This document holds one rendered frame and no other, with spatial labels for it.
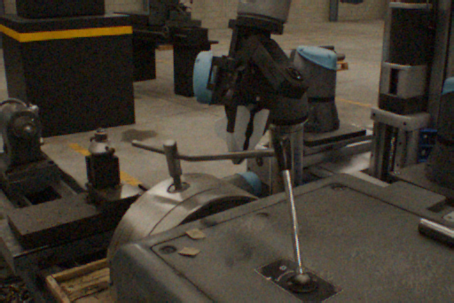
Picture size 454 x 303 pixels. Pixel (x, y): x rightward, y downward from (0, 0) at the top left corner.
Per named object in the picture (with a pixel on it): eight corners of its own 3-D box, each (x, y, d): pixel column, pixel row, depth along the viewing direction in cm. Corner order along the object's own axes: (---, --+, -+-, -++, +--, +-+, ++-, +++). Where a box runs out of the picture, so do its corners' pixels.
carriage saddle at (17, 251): (171, 229, 148) (170, 210, 146) (16, 277, 122) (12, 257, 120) (126, 196, 171) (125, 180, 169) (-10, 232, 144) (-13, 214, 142)
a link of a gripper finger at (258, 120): (232, 157, 79) (245, 100, 78) (256, 167, 75) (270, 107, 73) (217, 156, 77) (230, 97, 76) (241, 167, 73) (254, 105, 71)
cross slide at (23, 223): (166, 208, 148) (165, 195, 146) (23, 251, 123) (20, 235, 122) (139, 190, 160) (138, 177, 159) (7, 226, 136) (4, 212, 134)
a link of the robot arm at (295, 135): (317, 49, 103) (311, 234, 126) (266, 46, 106) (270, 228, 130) (308, 66, 93) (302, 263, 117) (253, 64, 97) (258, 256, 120)
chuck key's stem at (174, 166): (173, 203, 86) (160, 143, 81) (182, 197, 87) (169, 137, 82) (181, 205, 84) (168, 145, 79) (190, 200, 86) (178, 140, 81)
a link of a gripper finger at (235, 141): (217, 156, 77) (230, 97, 76) (241, 167, 73) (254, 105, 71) (201, 155, 75) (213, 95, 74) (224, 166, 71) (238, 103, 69)
